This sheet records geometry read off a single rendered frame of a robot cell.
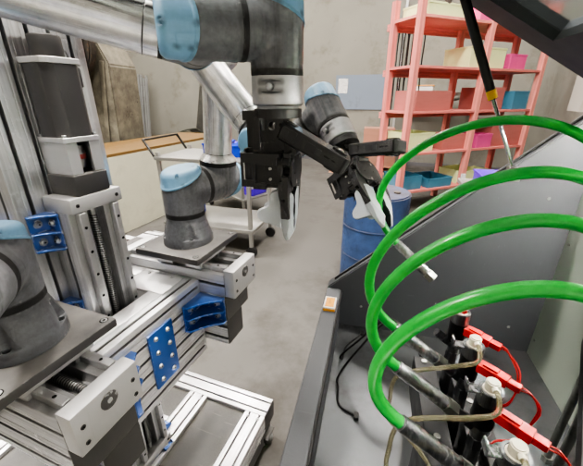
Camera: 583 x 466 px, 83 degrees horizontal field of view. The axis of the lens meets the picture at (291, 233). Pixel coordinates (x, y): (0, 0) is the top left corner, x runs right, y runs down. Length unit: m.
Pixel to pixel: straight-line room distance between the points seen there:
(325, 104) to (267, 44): 0.31
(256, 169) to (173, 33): 0.20
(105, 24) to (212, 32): 0.18
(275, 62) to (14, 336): 0.61
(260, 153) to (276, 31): 0.16
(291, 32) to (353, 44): 7.75
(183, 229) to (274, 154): 0.57
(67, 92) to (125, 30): 0.30
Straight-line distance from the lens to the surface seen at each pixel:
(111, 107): 5.63
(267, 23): 0.49
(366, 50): 8.17
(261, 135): 0.52
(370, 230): 2.52
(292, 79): 0.49
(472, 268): 0.95
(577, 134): 0.60
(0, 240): 0.68
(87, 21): 0.61
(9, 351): 0.76
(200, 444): 1.56
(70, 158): 0.85
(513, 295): 0.32
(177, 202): 0.99
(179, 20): 0.47
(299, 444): 0.62
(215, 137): 1.04
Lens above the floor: 1.46
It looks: 23 degrees down
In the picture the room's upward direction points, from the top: straight up
